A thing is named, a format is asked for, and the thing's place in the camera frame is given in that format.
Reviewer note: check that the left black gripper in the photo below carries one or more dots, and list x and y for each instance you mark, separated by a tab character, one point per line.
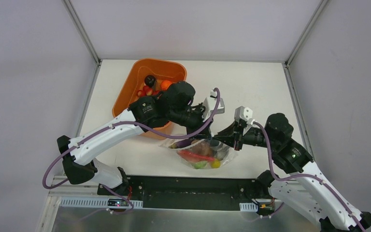
201	124

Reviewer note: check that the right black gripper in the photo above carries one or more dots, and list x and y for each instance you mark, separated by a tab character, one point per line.
238	137

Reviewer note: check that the beige toy bun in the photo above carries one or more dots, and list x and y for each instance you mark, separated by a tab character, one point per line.
203	149

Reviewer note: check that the clear zip top bag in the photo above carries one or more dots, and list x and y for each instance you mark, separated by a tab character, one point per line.
232	155

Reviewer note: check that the purple toy eggplant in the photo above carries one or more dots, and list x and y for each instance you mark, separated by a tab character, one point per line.
181	144

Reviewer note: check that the toy watermelon slice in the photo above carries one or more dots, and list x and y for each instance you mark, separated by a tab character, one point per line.
193	157

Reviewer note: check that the white toy cauliflower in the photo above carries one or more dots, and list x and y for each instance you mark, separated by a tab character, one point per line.
200	164

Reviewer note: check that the yellow toy corn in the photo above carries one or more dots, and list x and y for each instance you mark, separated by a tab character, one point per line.
215	164

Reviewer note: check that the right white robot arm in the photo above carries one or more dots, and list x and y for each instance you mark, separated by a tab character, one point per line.
294	177

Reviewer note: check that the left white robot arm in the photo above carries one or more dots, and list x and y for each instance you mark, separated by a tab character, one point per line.
147	113

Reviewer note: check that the orange toy tangerine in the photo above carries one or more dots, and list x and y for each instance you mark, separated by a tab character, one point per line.
165	84

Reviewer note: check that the dark toy plum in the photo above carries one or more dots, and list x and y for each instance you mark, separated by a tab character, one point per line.
150	81

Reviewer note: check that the orange plastic bin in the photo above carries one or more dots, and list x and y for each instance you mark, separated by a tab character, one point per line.
162	70

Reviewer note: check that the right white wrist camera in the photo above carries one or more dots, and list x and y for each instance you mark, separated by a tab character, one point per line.
244	114

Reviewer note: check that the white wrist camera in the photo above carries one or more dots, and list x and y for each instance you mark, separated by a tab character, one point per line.
244	114
210	102

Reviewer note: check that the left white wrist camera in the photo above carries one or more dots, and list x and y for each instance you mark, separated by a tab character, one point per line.
210	102

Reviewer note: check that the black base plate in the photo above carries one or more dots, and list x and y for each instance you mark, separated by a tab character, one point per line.
192	193

